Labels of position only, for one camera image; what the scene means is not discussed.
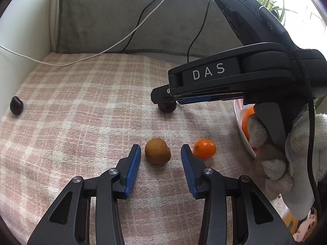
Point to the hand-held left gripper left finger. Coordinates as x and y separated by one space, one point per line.
132 173

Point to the pink plaid blanket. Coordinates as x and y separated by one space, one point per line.
76 122

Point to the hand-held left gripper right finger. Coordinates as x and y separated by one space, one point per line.
189 173

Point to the grey cushion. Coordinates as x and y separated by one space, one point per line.
102 12

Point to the green houseplant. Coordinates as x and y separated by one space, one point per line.
272 0

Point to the white bowl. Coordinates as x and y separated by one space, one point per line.
241 130

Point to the window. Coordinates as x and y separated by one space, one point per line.
306 0

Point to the person's right hand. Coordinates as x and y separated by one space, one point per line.
296 163

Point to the small orange kumquat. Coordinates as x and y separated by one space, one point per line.
204 149

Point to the dark brown chestnut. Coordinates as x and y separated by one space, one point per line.
167 108
16 106

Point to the small brown round fruit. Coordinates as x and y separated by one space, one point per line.
157 151

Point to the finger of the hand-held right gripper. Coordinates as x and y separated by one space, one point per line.
161 95
194 100

